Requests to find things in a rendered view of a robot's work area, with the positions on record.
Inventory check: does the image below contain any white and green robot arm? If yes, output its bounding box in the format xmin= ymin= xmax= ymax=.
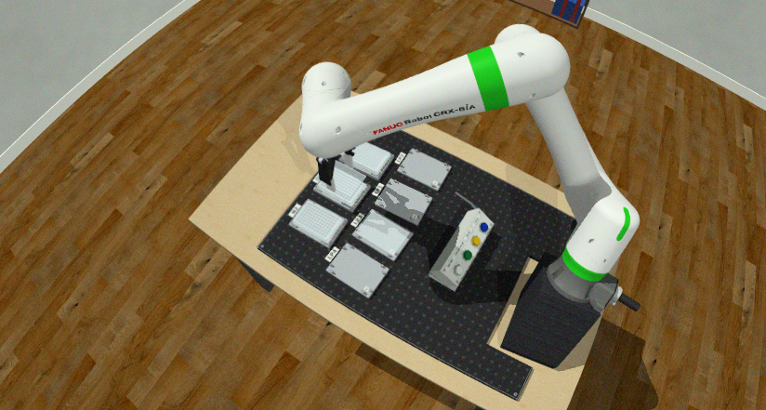
xmin=299 ymin=24 xmax=641 ymax=313

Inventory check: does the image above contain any white button panel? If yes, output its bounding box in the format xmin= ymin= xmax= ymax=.
xmin=429 ymin=192 xmax=494 ymax=291

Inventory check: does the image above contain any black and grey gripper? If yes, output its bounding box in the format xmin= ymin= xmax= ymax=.
xmin=316 ymin=147 xmax=356 ymax=192

